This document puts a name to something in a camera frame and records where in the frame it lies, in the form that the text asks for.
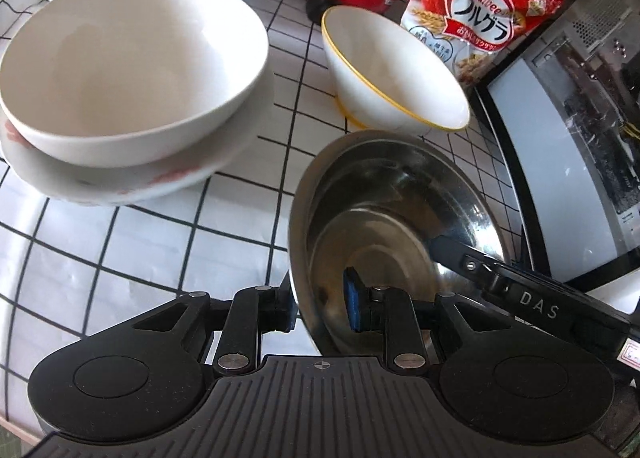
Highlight white checkered tablecloth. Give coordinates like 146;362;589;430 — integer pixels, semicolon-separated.
0;0;531;439

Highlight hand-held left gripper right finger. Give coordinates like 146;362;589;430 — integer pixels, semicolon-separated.
342;268;501;372

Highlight large white bowl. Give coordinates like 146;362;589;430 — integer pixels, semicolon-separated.
0;0;271;169

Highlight white plate with red print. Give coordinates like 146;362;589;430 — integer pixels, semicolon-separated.
0;68;277;207

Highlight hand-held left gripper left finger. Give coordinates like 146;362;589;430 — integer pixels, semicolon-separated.
132;271;297;374

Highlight red cereal bag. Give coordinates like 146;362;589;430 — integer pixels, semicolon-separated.
400;0;566;91

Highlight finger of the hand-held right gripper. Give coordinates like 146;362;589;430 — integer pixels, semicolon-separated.
429;233;501;291

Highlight stainless steel bowl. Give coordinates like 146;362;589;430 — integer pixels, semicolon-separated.
287;130;511;358

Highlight white bowl with yellow rim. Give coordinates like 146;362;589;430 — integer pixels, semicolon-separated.
321;5;472;135

